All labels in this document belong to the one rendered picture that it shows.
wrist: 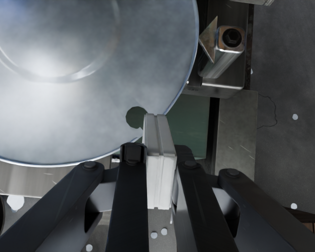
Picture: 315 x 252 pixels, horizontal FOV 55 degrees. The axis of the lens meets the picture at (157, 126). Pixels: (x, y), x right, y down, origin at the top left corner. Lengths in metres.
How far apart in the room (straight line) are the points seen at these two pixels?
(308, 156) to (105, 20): 1.05
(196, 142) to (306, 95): 0.89
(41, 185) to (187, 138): 0.22
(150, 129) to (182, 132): 0.27
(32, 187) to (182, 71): 0.18
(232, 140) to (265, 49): 0.84
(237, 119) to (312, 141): 0.82
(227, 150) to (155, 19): 0.22
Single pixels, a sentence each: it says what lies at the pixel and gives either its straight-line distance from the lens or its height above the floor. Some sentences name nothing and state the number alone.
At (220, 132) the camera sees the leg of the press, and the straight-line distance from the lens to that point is 0.46.
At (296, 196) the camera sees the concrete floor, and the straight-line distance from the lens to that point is 1.23.
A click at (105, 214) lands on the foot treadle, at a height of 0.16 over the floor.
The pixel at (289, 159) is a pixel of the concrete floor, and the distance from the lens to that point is 1.22.
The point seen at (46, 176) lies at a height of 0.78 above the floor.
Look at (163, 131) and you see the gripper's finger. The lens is 0.17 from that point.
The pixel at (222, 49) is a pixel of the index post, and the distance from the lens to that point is 0.32.
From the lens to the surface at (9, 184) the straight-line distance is 0.32.
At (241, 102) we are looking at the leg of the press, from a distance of 0.47.
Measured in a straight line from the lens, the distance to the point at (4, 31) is 0.34.
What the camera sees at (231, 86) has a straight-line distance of 0.41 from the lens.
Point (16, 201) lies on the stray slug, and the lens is 0.46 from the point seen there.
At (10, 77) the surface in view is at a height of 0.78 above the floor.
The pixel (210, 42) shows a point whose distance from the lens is 0.32.
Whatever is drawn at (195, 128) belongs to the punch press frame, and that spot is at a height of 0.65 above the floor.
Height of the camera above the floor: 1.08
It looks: 81 degrees down
